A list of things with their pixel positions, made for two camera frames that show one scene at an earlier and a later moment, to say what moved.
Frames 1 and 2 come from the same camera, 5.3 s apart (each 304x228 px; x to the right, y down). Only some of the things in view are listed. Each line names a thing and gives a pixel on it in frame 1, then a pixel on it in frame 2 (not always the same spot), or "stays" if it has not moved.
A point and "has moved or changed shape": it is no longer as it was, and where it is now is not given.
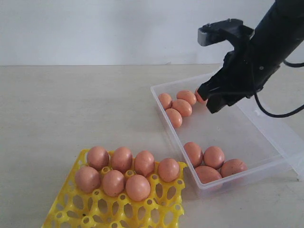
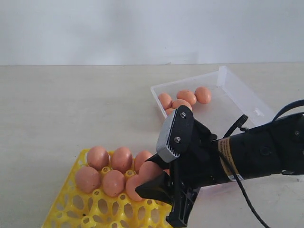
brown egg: [87, 179] stays
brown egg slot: [98, 157] stays
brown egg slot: [144, 163] stays
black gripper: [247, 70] -> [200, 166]
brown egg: [213, 157] has moved or changed shape
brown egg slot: [121, 159] stays
